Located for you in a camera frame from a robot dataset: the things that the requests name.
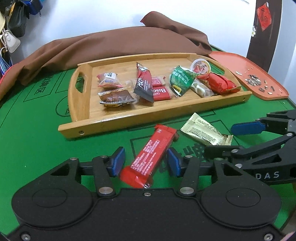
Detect gold foil snack packet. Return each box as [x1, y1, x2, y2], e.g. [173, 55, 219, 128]
[180, 113, 233, 146]

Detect red chocolate wafer bar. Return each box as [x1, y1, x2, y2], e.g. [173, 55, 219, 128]
[119, 124, 179, 188]

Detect green pea snack packet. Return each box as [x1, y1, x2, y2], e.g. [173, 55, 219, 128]
[170, 65, 198, 97]

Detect long red black snack stick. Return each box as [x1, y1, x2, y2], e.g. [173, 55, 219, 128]
[133, 62, 154, 103]

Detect small red Biscoff packet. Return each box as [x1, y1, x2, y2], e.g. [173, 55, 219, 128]
[152, 76, 166, 88]

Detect jelly cup with red lid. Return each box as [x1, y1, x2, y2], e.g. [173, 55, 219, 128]
[190, 58, 211, 75]

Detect orange plastic tray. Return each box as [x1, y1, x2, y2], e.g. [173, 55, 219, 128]
[209, 51, 289, 100]

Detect sunflower seed shell pile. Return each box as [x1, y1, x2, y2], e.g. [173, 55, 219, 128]
[234, 71, 286, 98]

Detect wooden serving tray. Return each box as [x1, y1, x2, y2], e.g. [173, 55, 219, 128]
[58, 53, 251, 138]

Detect beige patterned snack packet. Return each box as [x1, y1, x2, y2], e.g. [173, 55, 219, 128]
[190, 79, 214, 98]

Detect red foil snack pouch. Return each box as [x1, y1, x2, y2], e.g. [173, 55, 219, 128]
[197, 73, 241, 95]

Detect red Biscoff packet on tray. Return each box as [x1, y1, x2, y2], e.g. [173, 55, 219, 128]
[152, 86, 171, 101]

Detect brown cake packet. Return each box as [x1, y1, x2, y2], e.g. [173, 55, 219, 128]
[98, 88, 136, 108]

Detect pink white candy packet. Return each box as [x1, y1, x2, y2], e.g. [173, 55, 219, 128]
[97, 72, 123, 89]

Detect red paper door decoration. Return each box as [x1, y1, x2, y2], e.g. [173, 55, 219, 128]
[256, 2, 272, 32]

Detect brown cloth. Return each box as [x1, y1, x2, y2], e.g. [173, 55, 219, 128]
[1, 11, 212, 97]

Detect white small handbag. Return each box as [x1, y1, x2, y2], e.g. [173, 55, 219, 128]
[1, 29, 21, 53]

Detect black hanging bag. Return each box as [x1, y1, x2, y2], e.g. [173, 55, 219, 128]
[1, 1, 29, 38]

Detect blue hanging bag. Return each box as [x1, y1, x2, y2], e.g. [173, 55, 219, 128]
[22, 0, 43, 16]

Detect dark door frame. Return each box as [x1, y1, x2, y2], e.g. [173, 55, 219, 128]
[247, 1, 295, 72]

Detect blue striped bag straps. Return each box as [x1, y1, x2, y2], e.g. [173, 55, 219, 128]
[0, 47, 14, 78]

